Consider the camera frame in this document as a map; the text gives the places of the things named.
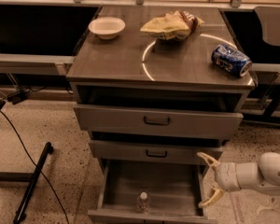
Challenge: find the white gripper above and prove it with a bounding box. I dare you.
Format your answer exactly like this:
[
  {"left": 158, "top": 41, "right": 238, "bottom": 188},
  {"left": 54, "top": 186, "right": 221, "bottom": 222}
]
[{"left": 197, "top": 152, "right": 241, "bottom": 208}]

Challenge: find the clear plastic water bottle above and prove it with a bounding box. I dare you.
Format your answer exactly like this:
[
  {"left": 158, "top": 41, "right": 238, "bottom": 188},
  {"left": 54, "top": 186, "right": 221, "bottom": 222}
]
[{"left": 137, "top": 191, "right": 150, "bottom": 213}]

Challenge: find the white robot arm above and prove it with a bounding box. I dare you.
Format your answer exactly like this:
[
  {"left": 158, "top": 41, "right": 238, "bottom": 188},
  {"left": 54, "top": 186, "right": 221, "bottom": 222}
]
[{"left": 197, "top": 152, "right": 280, "bottom": 208}]

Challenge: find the grey open bottom drawer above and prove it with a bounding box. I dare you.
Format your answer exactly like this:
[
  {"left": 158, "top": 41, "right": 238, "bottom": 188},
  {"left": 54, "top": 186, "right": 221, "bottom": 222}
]
[{"left": 88, "top": 160, "right": 217, "bottom": 224}]

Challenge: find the grey drawer cabinet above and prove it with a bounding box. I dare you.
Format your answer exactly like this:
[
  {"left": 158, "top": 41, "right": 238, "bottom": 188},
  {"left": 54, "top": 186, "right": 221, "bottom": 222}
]
[{"left": 65, "top": 5, "right": 256, "bottom": 224}]

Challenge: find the grey middle drawer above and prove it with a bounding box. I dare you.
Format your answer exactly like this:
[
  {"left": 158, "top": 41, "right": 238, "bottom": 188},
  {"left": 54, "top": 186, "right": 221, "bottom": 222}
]
[{"left": 89, "top": 140, "right": 222, "bottom": 165}]

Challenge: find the grey top drawer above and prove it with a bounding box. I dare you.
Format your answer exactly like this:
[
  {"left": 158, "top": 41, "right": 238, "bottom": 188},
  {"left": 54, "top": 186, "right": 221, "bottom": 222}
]
[{"left": 74, "top": 104, "right": 243, "bottom": 140}]

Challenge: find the blue soda can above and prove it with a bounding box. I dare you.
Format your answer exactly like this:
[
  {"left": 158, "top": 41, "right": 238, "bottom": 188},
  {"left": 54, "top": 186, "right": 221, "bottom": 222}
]
[{"left": 211, "top": 44, "right": 252, "bottom": 77}]

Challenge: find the yellow chip bag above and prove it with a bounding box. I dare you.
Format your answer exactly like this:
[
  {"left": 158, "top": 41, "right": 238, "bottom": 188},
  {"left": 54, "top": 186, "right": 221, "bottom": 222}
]
[{"left": 140, "top": 10, "right": 203, "bottom": 41}]

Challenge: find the grey chair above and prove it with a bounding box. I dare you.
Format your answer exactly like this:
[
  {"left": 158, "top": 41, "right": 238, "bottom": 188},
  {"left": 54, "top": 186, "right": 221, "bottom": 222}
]
[{"left": 254, "top": 7, "right": 280, "bottom": 46}]

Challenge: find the white bowl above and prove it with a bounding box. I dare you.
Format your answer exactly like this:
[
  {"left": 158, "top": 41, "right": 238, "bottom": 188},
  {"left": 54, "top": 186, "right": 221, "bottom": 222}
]
[{"left": 88, "top": 17, "right": 125, "bottom": 40}]

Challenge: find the black stand leg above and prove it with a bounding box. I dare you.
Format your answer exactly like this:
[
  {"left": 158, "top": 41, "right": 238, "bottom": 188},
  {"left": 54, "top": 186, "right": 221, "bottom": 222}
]
[{"left": 13, "top": 142, "right": 53, "bottom": 224}]

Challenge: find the black floor cable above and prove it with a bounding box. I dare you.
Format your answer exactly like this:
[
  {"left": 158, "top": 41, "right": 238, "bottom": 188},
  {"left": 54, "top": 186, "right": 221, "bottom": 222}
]
[{"left": 0, "top": 109, "right": 70, "bottom": 224}]

